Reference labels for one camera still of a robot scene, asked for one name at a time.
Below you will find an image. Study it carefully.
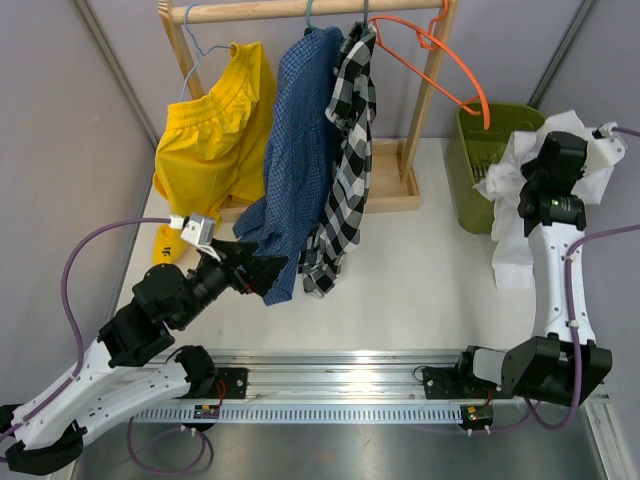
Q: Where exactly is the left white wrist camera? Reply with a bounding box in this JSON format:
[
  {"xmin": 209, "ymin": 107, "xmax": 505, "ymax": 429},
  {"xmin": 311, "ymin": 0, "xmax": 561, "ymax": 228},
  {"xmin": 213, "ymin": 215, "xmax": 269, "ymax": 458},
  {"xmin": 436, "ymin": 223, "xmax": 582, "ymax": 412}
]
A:
[{"xmin": 169, "ymin": 213, "xmax": 220, "ymax": 260}]

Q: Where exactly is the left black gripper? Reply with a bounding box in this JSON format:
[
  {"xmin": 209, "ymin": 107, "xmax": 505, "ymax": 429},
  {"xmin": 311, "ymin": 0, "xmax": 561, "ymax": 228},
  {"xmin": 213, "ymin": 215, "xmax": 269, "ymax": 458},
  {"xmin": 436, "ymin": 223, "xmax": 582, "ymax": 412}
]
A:
[{"xmin": 175, "ymin": 238, "xmax": 290, "ymax": 329}]

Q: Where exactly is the aluminium mounting rail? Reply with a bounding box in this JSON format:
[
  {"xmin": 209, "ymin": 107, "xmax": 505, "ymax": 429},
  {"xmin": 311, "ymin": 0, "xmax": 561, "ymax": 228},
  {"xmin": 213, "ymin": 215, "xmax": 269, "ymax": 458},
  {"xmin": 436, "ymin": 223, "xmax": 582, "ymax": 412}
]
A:
[{"xmin": 67, "ymin": 348, "xmax": 614, "ymax": 406}]

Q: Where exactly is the wooden clothes rack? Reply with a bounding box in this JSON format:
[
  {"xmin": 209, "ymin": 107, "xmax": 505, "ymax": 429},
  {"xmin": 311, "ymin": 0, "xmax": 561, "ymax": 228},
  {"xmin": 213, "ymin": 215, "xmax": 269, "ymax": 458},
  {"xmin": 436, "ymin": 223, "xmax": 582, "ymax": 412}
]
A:
[{"xmin": 157, "ymin": 0, "xmax": 458, "ymax": 213}]

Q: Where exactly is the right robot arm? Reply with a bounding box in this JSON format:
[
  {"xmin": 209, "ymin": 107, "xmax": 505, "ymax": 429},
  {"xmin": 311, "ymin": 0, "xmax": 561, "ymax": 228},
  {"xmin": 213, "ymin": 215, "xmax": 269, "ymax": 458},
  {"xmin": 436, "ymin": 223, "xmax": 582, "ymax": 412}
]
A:
[{"xmin": 453, "ymin": 131, "xmax": 612, "ymax": 408}]

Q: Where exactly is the black white checked shirt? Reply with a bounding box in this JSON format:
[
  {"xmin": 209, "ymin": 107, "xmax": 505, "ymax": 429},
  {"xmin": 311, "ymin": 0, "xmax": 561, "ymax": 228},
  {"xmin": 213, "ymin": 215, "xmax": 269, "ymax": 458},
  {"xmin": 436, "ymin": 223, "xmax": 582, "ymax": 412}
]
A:
[{"xmin": 299, "ymin": 22, "xmax": 377, "ymax": 298}]

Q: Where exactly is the white slotted cable duct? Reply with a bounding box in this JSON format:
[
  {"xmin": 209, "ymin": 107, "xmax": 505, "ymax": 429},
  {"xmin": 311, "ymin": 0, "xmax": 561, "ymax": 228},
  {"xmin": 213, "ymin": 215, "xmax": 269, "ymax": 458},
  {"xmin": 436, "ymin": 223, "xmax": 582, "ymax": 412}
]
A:
[{"xmin": 134, "ymin": 403, "xmax": 462, "ymax": 425}]

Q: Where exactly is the teal hanger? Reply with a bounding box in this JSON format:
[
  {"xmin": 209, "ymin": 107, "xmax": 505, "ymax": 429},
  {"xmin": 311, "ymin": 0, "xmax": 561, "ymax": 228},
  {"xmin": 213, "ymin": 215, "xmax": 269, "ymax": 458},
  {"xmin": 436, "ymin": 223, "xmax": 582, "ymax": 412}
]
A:
[{"xmin": 304, "ymin": 0, "xmax": 318, "ymax": 35}]

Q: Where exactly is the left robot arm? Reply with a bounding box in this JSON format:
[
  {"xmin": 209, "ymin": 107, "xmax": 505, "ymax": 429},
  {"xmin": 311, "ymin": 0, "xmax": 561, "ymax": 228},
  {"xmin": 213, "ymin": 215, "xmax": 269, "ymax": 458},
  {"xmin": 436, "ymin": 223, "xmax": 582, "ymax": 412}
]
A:
[{"xmin": 1, "ymin": 240, "xmax": 288, "ymax": 476}]

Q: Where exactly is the yellow garment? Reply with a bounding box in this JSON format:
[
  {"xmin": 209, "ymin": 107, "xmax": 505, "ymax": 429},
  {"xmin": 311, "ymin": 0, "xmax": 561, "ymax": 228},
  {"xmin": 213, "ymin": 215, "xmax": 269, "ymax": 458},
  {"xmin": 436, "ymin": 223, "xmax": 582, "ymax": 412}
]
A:
[{"xmin": 151, "ymin": 41, "xmax": 277, "ymax": 266}]

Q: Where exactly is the green plastic basket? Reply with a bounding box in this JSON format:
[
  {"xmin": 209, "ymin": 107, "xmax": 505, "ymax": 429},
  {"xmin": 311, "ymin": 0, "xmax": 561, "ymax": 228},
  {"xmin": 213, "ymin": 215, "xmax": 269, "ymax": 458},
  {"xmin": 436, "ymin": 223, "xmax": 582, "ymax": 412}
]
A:
[{"xmin": 445, "ymin": 102, "xmax": 545, "ymax": 234}]

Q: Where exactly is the blue checked shirt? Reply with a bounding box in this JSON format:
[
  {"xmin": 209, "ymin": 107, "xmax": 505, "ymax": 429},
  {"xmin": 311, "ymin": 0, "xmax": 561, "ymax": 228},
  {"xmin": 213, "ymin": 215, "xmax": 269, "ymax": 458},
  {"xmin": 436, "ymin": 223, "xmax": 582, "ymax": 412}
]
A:
[{"xmin": 233, "ymin": 26, "xmax": 343, "ymax": 306}]

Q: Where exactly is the orange hanger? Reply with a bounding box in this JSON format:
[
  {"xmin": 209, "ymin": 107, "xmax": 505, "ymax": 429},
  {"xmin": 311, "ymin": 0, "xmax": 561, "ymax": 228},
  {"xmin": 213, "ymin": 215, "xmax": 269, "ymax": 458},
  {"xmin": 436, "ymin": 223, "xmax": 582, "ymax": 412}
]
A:
[{"xmin": 369, "ymin": 1, "xmax": 491, "ymax": 134}]

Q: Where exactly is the grey blue hanger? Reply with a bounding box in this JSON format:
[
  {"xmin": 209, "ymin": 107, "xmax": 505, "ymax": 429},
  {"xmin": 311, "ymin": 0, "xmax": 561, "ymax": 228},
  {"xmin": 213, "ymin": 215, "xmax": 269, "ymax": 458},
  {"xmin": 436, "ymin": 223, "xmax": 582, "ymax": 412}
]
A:
[{"xmin": 362, "ymin": 0, "xmax": 370, "ymax": 30}]

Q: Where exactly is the light blue wire hanger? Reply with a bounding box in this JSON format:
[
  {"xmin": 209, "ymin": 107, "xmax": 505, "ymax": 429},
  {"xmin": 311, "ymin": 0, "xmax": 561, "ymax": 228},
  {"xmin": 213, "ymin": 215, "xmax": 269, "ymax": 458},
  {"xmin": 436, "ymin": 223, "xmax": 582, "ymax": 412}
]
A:
[{"xmin": 179, "ymin": 3, "xmax": 232, "ymax": 102}]

